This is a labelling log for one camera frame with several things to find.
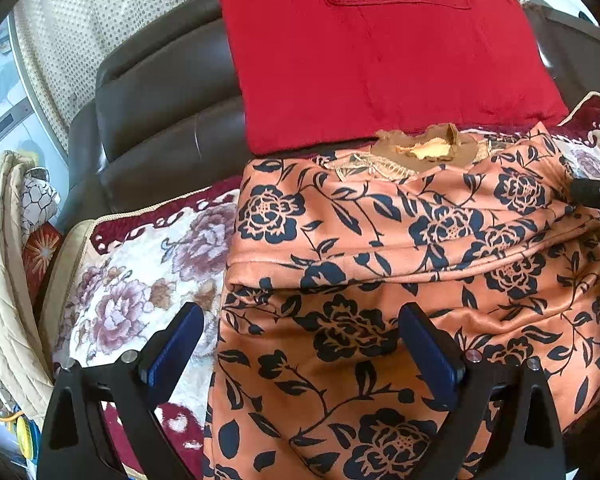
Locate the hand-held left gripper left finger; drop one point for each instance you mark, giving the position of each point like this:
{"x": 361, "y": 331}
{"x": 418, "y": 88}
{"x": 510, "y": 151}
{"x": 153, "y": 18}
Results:
{"x": 174, "y": 347}

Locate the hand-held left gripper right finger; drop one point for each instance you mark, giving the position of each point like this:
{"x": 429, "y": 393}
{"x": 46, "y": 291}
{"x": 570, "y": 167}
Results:
{"x": 430, "y": 355}

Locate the beige dotted curtain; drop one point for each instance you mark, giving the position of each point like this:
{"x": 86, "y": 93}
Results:
{"x": 80, "y": 20}

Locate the beige quilted cloth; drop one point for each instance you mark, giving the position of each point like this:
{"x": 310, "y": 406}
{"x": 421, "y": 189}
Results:
{"x": 5, "y": 260}

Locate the yellow and blue toy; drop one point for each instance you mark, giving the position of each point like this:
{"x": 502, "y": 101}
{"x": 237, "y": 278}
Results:
{"x": 22, "y": 437}

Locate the red starburst cushion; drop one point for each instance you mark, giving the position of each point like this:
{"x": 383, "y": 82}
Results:
{"x": 42, "y": 255}

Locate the brown leather sofa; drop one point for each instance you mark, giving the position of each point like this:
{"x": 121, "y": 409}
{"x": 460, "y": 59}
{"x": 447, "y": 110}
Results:
{"x": 155, "y": 110}

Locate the orange floral garment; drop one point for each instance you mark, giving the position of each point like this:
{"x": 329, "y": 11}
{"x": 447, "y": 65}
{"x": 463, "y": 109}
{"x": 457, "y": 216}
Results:
{"x": 330, "y": 240}

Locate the window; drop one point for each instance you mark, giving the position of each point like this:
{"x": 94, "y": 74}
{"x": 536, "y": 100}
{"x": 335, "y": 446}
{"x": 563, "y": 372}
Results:
{"x": 10, "y": 110}

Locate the white crackle-pattern cloth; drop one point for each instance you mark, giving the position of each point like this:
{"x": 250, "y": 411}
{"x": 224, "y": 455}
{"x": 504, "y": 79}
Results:
{"x": 39, "y": 200}

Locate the floral sofa cover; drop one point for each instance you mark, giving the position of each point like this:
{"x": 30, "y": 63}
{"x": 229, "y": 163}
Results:
{"x": 130, "y": 270}

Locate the red cloth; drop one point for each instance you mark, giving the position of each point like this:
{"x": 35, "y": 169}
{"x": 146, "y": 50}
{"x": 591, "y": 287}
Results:
{"x": 380, "y": 60}

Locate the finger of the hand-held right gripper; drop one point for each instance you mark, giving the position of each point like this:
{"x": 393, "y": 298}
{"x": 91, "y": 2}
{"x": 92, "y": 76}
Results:
{"x": 597, "y": 191}

